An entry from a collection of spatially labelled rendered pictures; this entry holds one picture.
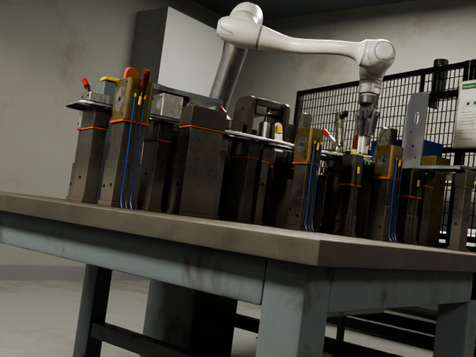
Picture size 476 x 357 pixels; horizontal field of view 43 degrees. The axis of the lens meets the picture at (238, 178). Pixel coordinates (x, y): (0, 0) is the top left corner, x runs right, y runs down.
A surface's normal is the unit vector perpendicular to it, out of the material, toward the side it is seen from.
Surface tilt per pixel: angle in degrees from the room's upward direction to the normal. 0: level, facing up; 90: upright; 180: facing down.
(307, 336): 90
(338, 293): 90
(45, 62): 90
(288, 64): 90
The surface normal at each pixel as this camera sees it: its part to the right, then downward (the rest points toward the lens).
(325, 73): -0.62, -0.13
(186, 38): 0.77, 0.06
